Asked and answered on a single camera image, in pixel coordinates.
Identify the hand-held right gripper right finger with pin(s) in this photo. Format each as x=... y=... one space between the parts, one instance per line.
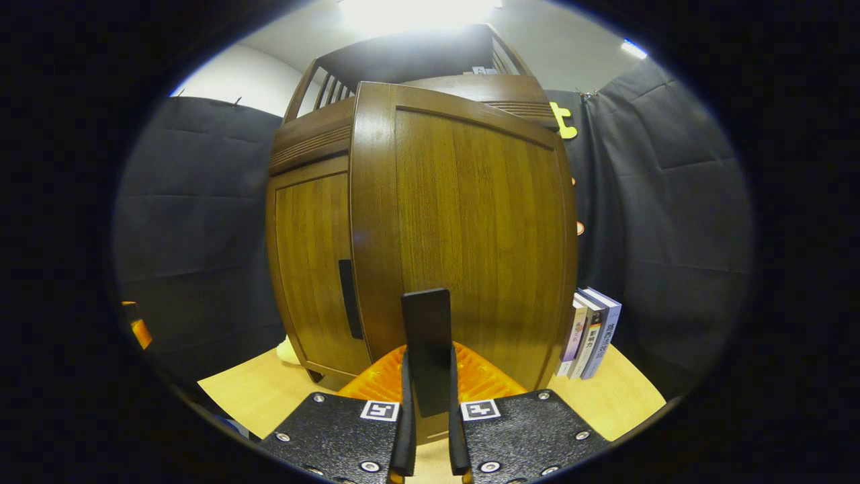
x=457 y=444

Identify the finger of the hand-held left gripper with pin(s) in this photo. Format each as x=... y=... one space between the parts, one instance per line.
x=141 y=333

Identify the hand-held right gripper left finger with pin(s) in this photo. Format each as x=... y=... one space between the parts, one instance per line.
x=405 y=437

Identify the wooden cabinet door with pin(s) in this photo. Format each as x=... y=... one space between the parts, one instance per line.
x=470 y=235
x=309 y=269

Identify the wooden double-door shoe cabinet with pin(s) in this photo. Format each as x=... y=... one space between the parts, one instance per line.
x=416 y=54

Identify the pink spine book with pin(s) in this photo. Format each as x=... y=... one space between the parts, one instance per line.
x=574 y=343

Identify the dark spine book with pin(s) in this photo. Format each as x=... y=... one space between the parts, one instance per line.
x=591 y=336

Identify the blue and white book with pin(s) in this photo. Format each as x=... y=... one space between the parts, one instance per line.
x=608 y=329

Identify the black backdrop cloth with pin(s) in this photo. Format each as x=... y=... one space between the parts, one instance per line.
x=672 y=222

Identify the small white book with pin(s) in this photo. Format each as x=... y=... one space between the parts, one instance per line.
x=484 y=70

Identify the large ceiling light panel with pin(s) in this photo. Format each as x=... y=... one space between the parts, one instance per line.
x=416 y=13

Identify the small ceiling light panel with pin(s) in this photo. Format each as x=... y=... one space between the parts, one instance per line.
x=633 y=48

